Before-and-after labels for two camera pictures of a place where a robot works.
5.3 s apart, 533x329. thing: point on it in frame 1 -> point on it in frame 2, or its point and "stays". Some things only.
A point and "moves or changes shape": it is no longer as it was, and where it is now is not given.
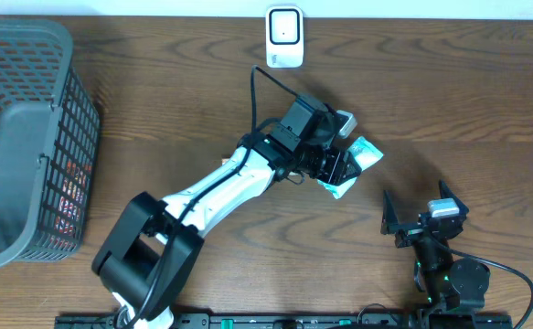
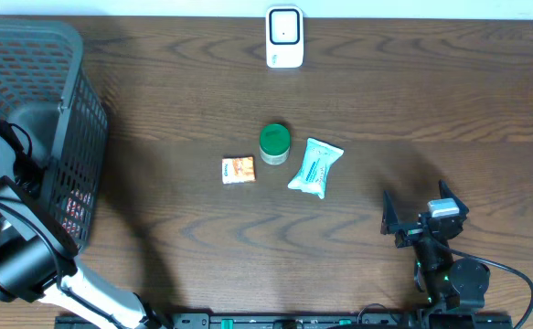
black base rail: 300,322 stays
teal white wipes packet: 366,154 moves or changes shape
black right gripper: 390,222 stays
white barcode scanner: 284,37 stays
